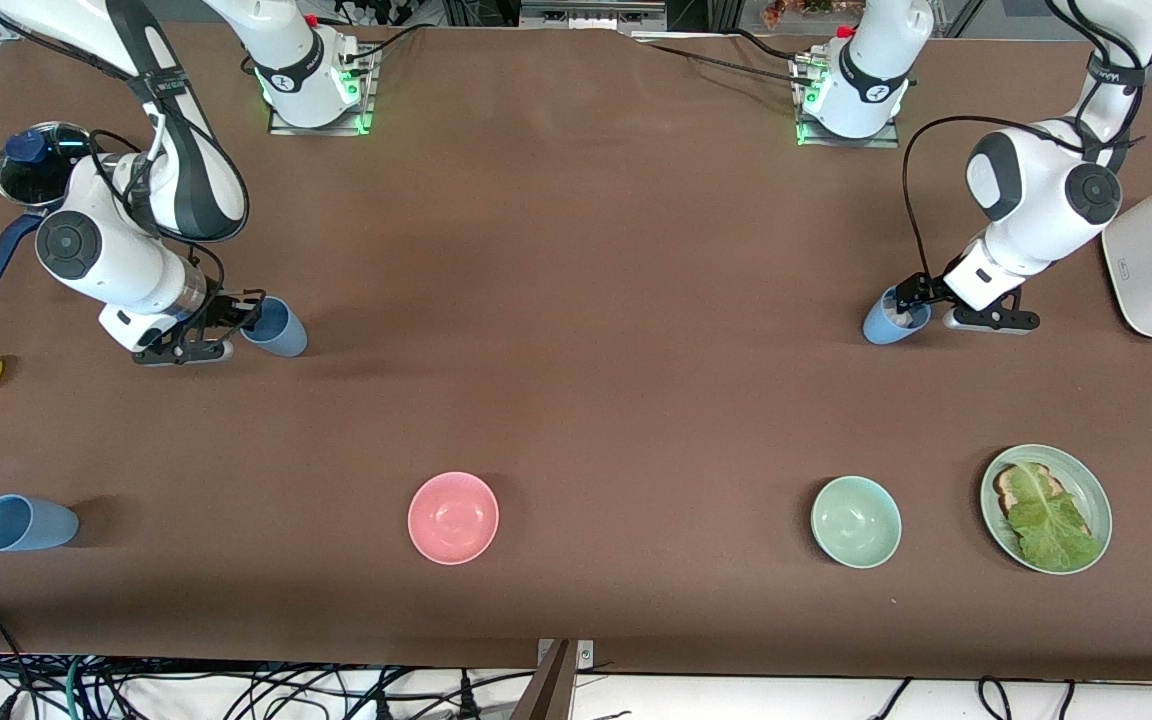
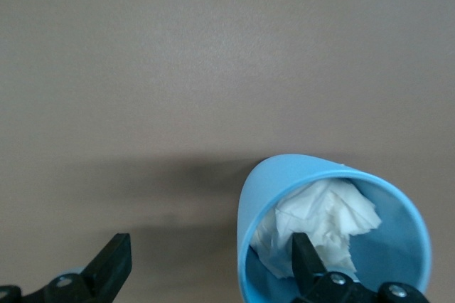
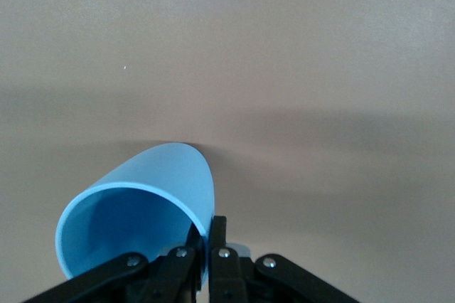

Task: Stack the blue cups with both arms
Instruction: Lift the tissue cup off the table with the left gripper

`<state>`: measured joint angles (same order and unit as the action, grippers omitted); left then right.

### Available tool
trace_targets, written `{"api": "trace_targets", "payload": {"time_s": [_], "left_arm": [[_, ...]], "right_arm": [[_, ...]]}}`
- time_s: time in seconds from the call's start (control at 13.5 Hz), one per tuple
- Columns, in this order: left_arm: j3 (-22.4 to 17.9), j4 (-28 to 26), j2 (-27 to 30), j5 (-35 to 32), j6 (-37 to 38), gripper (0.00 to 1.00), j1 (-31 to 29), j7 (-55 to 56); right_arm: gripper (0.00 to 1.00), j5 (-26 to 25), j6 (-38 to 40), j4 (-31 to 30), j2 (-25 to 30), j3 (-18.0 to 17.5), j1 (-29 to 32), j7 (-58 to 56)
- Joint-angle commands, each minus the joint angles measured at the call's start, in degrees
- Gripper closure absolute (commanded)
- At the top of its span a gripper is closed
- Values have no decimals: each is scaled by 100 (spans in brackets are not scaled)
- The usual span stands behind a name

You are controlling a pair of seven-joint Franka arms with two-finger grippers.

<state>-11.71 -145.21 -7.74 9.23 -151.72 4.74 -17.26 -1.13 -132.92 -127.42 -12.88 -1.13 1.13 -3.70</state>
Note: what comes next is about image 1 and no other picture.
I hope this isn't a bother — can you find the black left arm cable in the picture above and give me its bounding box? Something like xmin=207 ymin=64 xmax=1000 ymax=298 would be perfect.
xmin=901 ymin=40 xmax=1152 ymax=291

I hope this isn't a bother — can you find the mint green plate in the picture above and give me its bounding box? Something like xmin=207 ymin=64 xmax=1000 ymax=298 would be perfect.
xmin=980 ymin=444 xmax=1113 ymax=576

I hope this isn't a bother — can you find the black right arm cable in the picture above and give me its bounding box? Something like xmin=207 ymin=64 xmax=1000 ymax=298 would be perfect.
xmin=86 ymin=60 xmax=252 ymax=301

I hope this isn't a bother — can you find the orange flower bunch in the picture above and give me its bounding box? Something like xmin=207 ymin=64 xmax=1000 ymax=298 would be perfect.
xmin=762 ymin=0 xmax=847 ymax=29

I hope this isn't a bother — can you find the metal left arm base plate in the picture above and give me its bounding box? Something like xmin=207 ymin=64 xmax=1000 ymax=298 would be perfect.
xmin=791 ymin=55 xmax=902 ymax=149

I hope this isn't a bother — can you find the dark blue saucepan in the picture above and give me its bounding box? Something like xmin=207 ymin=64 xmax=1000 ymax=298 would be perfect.
xmin=0 ymin=121 xmax=99 ymax=297

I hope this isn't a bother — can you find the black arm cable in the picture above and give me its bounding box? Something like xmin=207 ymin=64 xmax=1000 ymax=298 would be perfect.
xmin=86 ymin=60 xmax=252 ymax=301
xmin=901 ymin=40 xmax=1152 ymax=291

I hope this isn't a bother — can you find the black table cable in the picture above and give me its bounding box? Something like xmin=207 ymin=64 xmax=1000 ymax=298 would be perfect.
xmin=626 ymin=28 xmax=809 ymax=89

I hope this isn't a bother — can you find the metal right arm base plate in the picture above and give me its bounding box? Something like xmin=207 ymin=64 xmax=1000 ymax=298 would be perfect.
xmin=268 ymin=40 xmax=379 ymax=137

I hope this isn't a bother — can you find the blue cup holding paper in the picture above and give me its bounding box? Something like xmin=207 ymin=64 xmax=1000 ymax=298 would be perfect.
xmin=862 ymin=287 xmax=934 ymax=346

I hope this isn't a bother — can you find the green lettuce leaf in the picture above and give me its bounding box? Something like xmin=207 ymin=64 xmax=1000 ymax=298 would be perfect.
xmin=1006 ymin=463 xmax=1102 ymax=573

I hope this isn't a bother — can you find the small metal bracket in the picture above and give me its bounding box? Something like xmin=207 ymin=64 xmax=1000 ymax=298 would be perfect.
xmin=536 ymin=640 xmax=595 ymax=669

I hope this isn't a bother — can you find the toast bread slice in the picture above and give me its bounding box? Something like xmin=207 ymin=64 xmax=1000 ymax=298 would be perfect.
xmin=994 ymin=462 xmax=1092 ymax=541

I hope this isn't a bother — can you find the pink bowl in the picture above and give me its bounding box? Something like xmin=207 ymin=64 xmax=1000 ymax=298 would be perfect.
xmin=407 ymin=471 xmax=500 ymax=566

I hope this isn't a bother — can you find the grey metal box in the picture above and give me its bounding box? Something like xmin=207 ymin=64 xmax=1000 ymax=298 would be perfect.
xmin=521 ymin=0 xmax=667 ymax=31

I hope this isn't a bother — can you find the glass lid with blue knob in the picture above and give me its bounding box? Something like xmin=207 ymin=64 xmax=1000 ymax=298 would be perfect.
xmin=0 ymin=121 xmax=95 ymax=209

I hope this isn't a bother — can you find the mint green bowl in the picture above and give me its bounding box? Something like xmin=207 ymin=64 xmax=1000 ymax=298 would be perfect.
xmin=810 ymin=475 xmax=903 ymax=570

